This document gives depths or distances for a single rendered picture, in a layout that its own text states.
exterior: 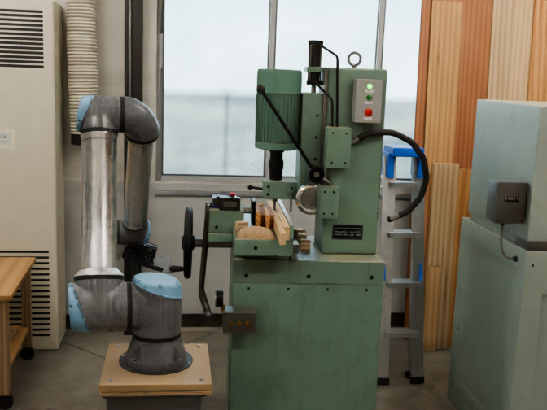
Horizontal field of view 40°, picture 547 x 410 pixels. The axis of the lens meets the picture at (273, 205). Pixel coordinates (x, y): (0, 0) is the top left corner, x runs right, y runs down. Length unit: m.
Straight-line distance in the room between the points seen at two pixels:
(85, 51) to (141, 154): 1.55
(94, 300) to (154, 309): 0.18
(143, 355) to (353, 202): 1.05
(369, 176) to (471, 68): 1.61
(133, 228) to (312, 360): 0.85
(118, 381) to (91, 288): 0.28
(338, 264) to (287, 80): 0.72
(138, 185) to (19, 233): 1.50
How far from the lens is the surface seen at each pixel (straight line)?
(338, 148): 2.77
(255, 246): 2.67
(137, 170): 2.56
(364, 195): 2.90
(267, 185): 2.92
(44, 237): 4.00
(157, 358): 2.32
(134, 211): 2.71
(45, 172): 3.94
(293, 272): 2.81
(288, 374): 2.94
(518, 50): 4.48
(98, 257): 2.30
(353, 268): 2.84
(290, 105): 2.86
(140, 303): 2.28
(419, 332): 3.76
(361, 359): 2.96
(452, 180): 4.16
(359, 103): 2.79
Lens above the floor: 1.49
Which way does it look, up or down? 10 degrees down
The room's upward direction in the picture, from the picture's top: 2 degrees clockwise
